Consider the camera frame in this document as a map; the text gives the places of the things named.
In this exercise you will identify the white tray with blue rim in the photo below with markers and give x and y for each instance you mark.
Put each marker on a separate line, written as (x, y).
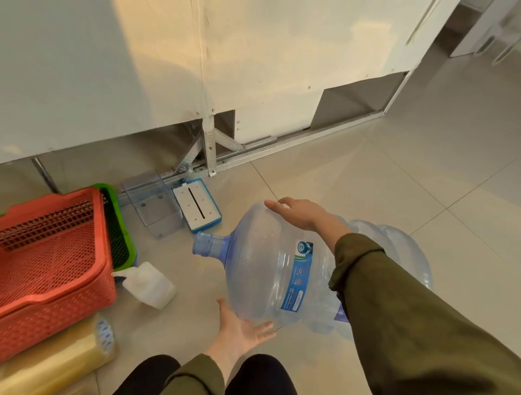
(197, 205)

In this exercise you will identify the roll of clear packing tape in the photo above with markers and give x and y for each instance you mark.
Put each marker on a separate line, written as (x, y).
(53, 362)

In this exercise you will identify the white cabinet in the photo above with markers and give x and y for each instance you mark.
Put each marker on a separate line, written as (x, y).
(486, 28)

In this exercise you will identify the white partition panel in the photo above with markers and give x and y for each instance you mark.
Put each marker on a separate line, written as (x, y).
(163, 61)

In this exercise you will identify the person's leg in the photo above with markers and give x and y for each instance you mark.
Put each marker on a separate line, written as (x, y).
(262, 376)
(148, 376)

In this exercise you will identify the white plastic bottle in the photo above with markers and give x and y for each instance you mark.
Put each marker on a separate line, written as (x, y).
(148, 285)

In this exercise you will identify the red plastic basket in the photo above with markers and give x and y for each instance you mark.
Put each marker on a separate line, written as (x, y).
(49, 268)

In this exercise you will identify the person's right leg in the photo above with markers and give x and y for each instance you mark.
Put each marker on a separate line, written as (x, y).
(262, 376)

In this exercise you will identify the clear plastic cover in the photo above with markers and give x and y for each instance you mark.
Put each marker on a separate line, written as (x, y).
(152, 203)

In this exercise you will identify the person's left leg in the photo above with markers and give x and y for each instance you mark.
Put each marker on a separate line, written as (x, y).
(148, 376)

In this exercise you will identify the person's left hand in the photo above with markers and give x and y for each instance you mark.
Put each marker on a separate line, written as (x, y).
(238, 335)

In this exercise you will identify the person's right forearm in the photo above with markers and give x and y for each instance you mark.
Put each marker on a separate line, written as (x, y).
(407, 321)

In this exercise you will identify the metal leg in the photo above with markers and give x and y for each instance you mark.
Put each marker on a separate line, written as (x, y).
(45, 175)

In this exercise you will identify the person's right thumb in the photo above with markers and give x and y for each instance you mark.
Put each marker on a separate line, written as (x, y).
(276, 206)

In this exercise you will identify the person's left thumb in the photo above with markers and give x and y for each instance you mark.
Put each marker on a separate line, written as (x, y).
(223, 310)

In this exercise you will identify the person's right hand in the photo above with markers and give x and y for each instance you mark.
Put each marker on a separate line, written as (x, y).
(303, 215)

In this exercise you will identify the metal partition frame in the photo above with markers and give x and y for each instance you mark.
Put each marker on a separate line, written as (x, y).
(228, 150)

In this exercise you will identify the person's left forearm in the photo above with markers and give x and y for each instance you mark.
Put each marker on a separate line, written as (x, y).
(203, 376)

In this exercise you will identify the large blue labelled water jug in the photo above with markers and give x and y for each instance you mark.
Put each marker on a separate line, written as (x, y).
(260, 264)

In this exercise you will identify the large clear blue water jug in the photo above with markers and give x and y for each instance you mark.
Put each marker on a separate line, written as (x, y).
(401, 254)

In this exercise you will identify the green plastic basket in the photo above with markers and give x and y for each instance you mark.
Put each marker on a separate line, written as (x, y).
(120, 240)

